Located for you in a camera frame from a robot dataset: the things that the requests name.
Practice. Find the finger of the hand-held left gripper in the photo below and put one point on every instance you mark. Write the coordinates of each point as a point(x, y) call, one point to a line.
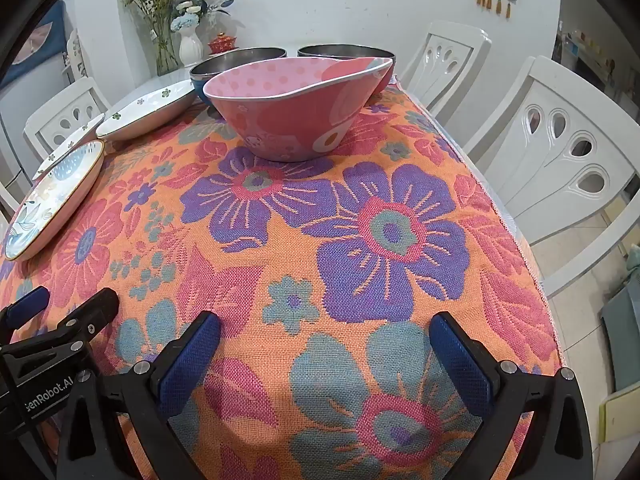
point(30, 306)
point(97, 307)

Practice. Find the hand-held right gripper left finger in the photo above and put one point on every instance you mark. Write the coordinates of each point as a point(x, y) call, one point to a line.
point(192, 355)

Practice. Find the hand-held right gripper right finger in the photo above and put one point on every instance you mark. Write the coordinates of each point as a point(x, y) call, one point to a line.
point(460, 360)

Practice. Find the blue bird plate gold rim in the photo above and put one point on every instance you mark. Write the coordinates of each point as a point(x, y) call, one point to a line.
point(45, 210)

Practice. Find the white floral plate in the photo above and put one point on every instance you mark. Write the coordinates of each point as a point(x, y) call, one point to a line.
point(145, 110)

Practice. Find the pink patterned bowl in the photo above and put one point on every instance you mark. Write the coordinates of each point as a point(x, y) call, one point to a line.
point(295, 120)

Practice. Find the steel bowl blue exterior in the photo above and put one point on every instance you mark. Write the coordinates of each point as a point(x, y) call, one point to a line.
point(230, 62)

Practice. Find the steel bowl red exterior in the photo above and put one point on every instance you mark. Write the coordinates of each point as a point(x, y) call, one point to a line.
point(340, 51)

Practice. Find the white wooden dining chair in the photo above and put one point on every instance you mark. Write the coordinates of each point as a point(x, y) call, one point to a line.
point(550, 160)
point(440, 60)
point(55, 115)
point(6, 205)

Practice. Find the orange floral tablecloth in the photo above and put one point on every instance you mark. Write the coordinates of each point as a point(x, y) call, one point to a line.
point(300, 240)

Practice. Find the teal box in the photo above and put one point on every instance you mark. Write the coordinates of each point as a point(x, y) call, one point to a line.
point(622, 320)

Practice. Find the pale yellow board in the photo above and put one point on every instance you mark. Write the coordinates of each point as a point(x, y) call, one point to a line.
point(622, 415)

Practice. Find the white refrigerator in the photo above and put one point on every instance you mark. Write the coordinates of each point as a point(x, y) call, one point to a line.
point(12, 125)

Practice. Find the white corner shelf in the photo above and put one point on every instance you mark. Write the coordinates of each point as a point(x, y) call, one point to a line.
point(74, 55)

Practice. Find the blue fabric refrigerator cover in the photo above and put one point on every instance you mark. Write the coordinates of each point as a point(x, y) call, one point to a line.
point(42, 45)

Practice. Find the white vase with blue flowers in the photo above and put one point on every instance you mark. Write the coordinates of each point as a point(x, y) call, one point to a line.
point(190, 47)

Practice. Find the glass vase with greenery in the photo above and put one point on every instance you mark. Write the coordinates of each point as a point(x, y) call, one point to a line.
point(162, 35)

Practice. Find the red lidded tea cup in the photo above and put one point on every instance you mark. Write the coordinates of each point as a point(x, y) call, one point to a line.
point(222, 44)

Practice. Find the cluttered white cabinet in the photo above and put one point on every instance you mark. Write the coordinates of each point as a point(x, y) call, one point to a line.
point(590, 60)

